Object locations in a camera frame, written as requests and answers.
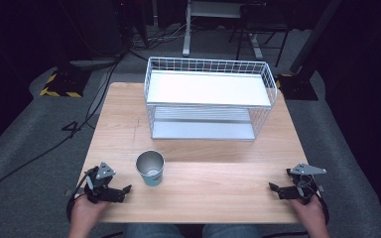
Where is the white wire two-tier rack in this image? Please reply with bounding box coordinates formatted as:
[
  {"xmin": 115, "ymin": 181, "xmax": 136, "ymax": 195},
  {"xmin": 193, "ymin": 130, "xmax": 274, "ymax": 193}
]
[{"xmin": 143, "ymin": 56, "xmax": 279, "ymax": 142}]

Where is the long black floor cable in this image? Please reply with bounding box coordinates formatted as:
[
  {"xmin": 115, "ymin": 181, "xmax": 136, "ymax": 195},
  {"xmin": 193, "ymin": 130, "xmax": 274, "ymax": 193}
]
[{"xmin": 0, "ymin": 56, "xmax": 124, "ymax": 203}]

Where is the person's left hand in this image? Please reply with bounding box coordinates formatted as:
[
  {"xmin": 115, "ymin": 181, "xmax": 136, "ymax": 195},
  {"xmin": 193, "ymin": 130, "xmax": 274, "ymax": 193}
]
[{"xmin": 67, "ymin": 193, "xmax": 111, "ymax": 238}]

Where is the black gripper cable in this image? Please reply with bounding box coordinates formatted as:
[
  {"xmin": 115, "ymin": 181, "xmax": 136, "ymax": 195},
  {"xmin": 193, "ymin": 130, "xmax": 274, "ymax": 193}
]
[
  {"xmin": 314, "ymin": 191, "xmax": 330, "ymax": 226},
  {"xmin": 65, "ymin": 189, "xmax": 87, "ymax": 224}
]

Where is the grey slanted metal pole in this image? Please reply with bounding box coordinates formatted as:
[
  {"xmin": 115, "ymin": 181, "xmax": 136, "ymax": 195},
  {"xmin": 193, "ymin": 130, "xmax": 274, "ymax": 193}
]
[{"xmin": 289, "ymin": 0, "xmax": 344, "ymax": 74}]

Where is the bundle of floor cables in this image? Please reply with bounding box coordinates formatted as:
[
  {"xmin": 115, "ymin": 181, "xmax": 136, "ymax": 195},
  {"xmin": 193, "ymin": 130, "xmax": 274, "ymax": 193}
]
[{"xmin": 125, "ymin": 22, "xmax": 188, "ymax": 62}]

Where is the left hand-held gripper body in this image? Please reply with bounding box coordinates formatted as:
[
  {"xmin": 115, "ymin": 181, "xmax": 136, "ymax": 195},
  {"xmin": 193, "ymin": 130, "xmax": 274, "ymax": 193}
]
[{"xmin": 83, "ymin": 161, "xmax": 117, "ymax": 204}]

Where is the person's right hand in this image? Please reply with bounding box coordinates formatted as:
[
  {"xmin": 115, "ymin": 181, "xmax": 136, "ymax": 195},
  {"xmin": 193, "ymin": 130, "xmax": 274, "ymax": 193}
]
[{"xmin": 289, "ymin": 193, "xmax": 330, "ymax": 238}]

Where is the black chair frame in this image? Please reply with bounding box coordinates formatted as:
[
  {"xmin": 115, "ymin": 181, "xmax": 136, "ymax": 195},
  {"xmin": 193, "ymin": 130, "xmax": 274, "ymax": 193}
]
[{"xmin": 227, "ymin": 2, "xmax": 294, "ymax": 68}]

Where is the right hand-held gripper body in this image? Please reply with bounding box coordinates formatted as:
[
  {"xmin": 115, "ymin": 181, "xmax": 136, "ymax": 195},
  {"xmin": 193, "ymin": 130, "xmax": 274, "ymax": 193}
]
[{"xmin": 285, "ymin": 162, "xmax": 327, "ymax": 205}]

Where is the white desk frame with legs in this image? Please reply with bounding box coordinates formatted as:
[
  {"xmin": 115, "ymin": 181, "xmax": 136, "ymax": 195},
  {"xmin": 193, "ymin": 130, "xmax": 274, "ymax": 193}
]
[{"xmin": 182, "ymin": 0, "xmax": 265, "ymax": 61}]

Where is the black and yellow striped base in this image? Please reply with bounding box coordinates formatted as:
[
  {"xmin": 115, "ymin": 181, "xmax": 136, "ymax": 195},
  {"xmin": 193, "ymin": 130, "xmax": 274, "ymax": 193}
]
[
  {"xmin": 275, "ymin": 72, "xmax": 319, "ymax": 101},
  {"xmin": 39, "ymin": 66, "xmax": 92, "ymax": 99}
]

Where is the metal cup with teal sleeve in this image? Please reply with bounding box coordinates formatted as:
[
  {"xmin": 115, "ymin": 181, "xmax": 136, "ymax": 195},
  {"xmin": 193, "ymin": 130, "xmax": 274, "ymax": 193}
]
[{"xmin": 135, "ymin": 150, "xmax": 166, "ymax": 187}]

